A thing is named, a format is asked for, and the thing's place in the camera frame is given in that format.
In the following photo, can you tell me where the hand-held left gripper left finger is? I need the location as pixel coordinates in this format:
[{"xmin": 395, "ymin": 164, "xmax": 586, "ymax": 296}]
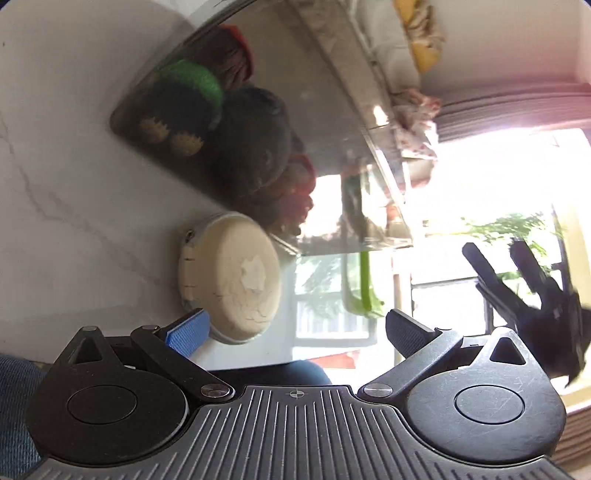
[{"xmin": 46, "ymin": 308, "xmax": 236, "ymax": 404}]

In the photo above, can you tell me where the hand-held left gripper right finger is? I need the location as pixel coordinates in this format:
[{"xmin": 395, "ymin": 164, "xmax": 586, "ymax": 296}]
[{"xmin": 358, "ymin": 308, "xmax": 546, "ymax": 403}]

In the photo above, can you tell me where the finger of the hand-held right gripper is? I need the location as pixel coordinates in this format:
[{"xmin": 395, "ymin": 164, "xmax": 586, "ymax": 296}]
[
  {"xmin": 508, "ymin": 239, "xmax": 564, "ymax": 298},
  {"xmin": 462, "ymin": 242, "xmax": 536, "ymax": 326}
]

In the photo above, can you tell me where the lime green plastic bowl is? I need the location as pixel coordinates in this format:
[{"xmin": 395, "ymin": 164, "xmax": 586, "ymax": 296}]
[{"xmin": 341, "ymin": 251, "xmax": 385, "ymax": 320}]

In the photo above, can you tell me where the white marble desktop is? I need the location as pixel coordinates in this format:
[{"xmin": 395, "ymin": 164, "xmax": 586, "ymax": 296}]
[{"xmin": 0, "ymin": 0, "xmax": 296, "ymax": 370}]

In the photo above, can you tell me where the green plant outside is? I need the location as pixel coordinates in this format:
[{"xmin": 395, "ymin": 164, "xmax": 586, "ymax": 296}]
[{"xmin": 462, "ymin": 212, "xmax": 564, "ymax": 282}]

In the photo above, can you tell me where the round cream case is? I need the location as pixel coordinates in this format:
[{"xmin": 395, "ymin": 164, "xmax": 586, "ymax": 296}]
[{"xmin": 178, "ymin": 211, "xmax": 282, "ymax": 344}]

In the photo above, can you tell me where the grey curtain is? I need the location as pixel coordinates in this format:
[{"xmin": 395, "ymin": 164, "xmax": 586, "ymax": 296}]
[{"xmin": 436, "ymin": 82, "xmax": 591, "ymax": 141}]

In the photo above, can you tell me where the pink patterned cloth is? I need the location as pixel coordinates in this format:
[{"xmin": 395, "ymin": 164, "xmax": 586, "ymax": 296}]
[{"xmin": 392, "ymin": 89, "xmax": 441, "ymax": 161}]

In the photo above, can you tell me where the person's blue jeans leg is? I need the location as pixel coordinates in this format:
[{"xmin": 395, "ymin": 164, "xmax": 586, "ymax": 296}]
[{"xmin": 0, "ymin": 353, "xmax": 49, "ymax": 480}]

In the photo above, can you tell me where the dark plush ball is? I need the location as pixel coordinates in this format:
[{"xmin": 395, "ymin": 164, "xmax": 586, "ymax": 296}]
[{"xmin": 215, "ymin": 87, "xmax": 293, "ymax": 197}]

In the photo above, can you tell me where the clear plastic storage box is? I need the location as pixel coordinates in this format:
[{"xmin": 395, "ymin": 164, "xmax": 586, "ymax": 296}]
[{"xmin": 110, "ymin": 0, "xmax": 416, "ymax": 256}]

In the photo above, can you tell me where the black and green knitted hat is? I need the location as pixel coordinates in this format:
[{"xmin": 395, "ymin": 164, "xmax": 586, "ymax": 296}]
[{"xmin": 131, "ymin": 59, "xmax": 225, "ymax": 158}]

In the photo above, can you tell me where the yellow pillow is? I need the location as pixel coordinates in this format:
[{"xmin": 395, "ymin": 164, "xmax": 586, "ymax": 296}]
[{"xmin": 393, "ymin": 0, "xmax": 441, "ymax": 73}]

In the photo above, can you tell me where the bed with grey sheet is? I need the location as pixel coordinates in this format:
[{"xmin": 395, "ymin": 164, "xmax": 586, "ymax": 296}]
[{"xmin": 295, "ymin": 0, "xmax": 444, "ymax": 185}]

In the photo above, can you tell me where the brown and red knitted item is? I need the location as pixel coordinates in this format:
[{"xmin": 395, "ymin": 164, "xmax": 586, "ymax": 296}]
[{"xmin": 203, "ymin": 25, "xmax": 256, "ymax": 89}]

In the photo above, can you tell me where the window frame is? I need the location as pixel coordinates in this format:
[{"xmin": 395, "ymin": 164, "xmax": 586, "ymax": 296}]
[{"xmin": 295, "ymin": 272, "xmax": 513, "ymax": 370}]

